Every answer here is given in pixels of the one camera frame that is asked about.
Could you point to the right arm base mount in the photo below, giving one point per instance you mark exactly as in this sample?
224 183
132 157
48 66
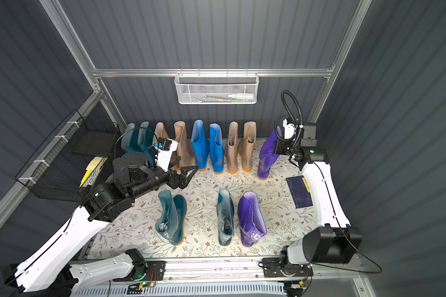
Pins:
279 267

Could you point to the dark blue book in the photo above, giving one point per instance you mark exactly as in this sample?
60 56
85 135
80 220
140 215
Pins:
300 192

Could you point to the purple boot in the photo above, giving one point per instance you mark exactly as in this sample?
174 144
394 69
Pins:
267 157
251 221

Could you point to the white wire mesh basket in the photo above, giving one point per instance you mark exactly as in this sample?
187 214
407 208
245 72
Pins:
212 87

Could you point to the black wire wall basket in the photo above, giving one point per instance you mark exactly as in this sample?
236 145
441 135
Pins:
56 174

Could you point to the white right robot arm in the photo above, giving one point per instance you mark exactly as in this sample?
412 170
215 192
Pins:
334 241

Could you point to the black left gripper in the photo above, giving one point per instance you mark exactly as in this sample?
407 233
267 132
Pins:
174 178

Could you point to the dark teal boot back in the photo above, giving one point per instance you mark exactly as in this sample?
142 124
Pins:
145 142
129 141

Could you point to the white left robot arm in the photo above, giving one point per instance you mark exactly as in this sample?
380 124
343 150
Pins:
49 273

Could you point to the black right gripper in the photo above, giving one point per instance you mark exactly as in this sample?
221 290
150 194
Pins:
279 147

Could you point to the yellow sticky notes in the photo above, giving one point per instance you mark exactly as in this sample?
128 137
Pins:
92 171

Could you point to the white tube in basket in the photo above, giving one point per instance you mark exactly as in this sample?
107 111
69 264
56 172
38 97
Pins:
241 96

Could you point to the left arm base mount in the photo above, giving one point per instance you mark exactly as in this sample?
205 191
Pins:
152 272

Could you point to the blue boot back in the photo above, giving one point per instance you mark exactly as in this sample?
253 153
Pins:
216 148
200 145

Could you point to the beige boot back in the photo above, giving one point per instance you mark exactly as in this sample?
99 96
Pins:
161 131
231 153
246 145
184 145

